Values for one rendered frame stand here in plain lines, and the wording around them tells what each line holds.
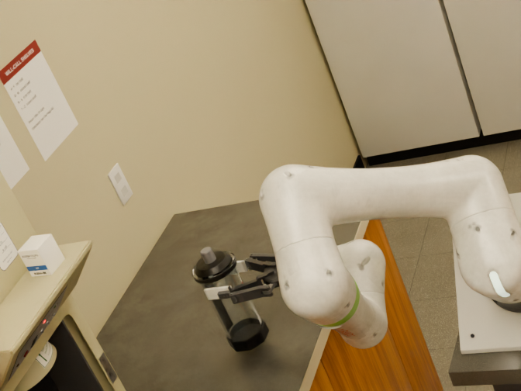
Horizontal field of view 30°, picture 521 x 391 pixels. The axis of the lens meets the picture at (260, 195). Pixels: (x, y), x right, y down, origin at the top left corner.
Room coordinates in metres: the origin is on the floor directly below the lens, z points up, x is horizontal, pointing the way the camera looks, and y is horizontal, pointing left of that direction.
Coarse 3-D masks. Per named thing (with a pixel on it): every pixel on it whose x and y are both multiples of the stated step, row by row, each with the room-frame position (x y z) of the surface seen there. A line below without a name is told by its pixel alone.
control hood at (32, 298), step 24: (72, 264) 1.64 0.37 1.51; (24, 288) 1.63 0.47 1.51; (48, 288) 1.59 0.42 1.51; (72, 288) 1.72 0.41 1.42; (0, 312) 1.58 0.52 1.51; (24, 312) 1.54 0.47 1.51; (0, 336) 1.49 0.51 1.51; (24, 336) 1.47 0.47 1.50; (0, 360) 1.44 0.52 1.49; (0, 384) 1.46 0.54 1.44
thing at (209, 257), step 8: (208, 248) 1.98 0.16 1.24; (208, 256) 1.97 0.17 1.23; (216, 256) 1.99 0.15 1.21; (224, 256) 1.97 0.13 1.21; (200, 264) 1.99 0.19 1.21; (208, 264) 1.97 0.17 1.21; (216, 264) 1.95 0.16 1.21; (224, 264) 1.95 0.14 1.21; (200, 272) 1.96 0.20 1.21; (208, 272) 1.95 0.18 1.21; (216, 272) 1.94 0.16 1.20
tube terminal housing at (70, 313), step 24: (0, 192) 1.74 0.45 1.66; (0, 216) 1.71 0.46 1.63; (24, 216) 1.76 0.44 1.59; (24, 240) 1.73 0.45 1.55; (24, 264) 1.70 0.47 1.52; (0, 288) 1.63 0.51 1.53; (72, 312) 1.74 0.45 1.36; (48, 336) 1.66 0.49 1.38; (72, 336) 1.75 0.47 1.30; (24, 360) 1.59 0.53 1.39; (96, 360) 1.77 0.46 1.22; (120, 384) 1.76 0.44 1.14
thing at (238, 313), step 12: (228, 252) 2.01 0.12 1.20; (216, 276) 1.93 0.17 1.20; (228, 276) 1.94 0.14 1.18; (240, 276) 1.98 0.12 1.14; (204, 288) 1.96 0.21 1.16; (216, 300) 1.95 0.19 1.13; (228, 300) 1.94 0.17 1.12; (252, 300) 1.98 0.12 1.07; (216, 312) 1.96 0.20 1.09; (228, 312) 1.94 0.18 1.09; (240, 312) 1.94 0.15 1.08; (252, 312) 1.95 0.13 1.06; (228, 324) 1.95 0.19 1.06; (240, 324) 1.94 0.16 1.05; (252, 324) 1.94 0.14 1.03; (228, 336) 1.96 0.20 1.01; (240, 336) 1.94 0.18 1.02; (252, 336) 1.94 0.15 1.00
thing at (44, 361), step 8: (48, 344) 1.70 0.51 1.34; (40, 352) 1.66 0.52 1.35; (48, 352) 1.67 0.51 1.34; (56, 352) 1.69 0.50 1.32; (40, 360) 1.65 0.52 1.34; (48, 360) 1.66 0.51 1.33; (32, 368) 1.63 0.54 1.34; (40, 368) 1.64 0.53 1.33; (48, 368) 1.64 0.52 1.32; (24, 376) 1.62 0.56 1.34; (32, 376) 1.62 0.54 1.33; (40, 376) 1.62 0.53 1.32; (24, 384) 1.61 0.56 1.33; (32, 384) 1.61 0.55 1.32
